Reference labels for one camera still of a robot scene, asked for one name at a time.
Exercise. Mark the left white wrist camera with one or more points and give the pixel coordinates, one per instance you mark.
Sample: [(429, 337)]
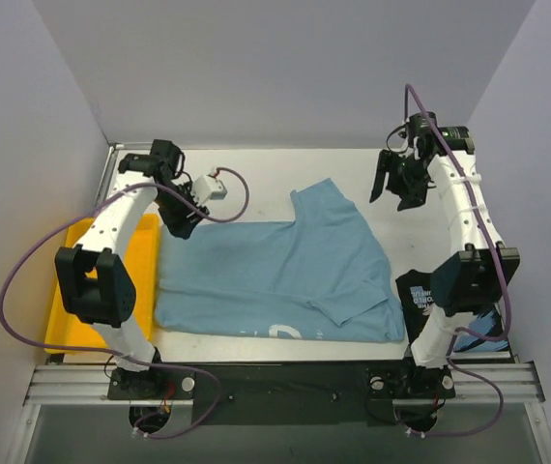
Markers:
[(208, 187)]

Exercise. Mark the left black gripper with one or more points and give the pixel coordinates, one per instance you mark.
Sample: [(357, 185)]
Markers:
[(179, 211)]

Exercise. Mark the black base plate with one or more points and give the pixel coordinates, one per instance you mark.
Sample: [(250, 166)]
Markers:
[(285, 393)]

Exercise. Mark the light blue t-shirt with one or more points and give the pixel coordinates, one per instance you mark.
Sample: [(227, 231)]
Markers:
[(322, 276)]

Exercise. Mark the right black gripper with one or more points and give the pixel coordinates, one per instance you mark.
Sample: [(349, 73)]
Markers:
[(402, 173)]

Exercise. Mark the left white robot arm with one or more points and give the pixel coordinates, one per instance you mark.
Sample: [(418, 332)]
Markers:
[(140, 177)]

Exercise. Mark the aluminium frame rail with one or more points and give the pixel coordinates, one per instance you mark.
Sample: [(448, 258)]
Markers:
[(86, 384)]

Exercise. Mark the black printed t-shirt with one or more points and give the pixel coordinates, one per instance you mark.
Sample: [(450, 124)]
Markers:
[(416, 299)]

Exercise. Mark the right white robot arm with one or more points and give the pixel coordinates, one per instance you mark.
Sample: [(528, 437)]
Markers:
[(475, 277)]

